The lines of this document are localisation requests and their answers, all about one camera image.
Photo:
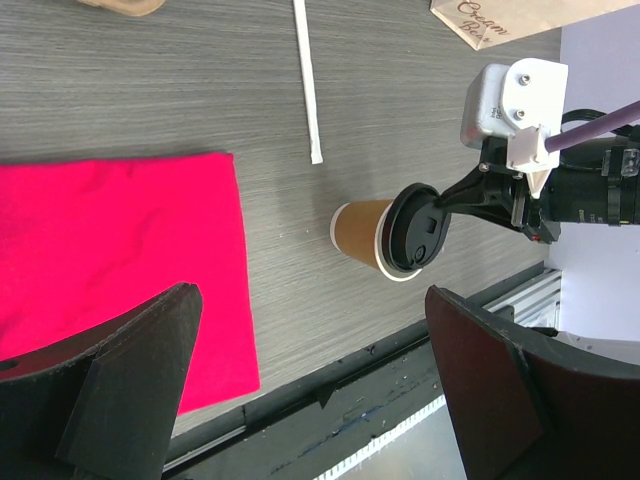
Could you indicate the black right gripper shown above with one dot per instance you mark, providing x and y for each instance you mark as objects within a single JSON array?
[{"x": 500, "y": 196}]

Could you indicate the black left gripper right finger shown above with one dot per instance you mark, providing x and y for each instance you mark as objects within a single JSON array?
[{"x": 524, "y": 405}]

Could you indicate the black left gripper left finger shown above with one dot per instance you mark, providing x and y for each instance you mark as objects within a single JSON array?
[{"x": 101, "y": 404}]

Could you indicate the brown paper coffee cup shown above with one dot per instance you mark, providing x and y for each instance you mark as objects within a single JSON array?
[{"x": 356, "y": 231}]

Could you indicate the brown paper takeout bag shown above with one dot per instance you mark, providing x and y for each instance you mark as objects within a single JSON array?
[{"x": 483, "y": 24}]

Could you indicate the brown cardboard cup carrier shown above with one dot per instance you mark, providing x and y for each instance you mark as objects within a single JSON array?
[{"x": 132, "y": 8}]

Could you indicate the black plastic cup lid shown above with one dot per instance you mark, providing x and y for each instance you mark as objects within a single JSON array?
[{"x": 415, "y": 228}]

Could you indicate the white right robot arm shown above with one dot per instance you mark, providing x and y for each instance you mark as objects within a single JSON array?
[{"x": 596, "y": 182}]

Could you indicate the red folded cloth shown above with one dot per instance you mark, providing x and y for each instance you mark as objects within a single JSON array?
[{"x": 84, "y": 242}]

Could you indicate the white wrapped straw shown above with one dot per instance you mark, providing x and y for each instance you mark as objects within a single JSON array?
[{"x": 304, "y": 49}]

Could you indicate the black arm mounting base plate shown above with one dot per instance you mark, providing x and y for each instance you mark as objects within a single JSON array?
[{"x": 345, "y": 356}]

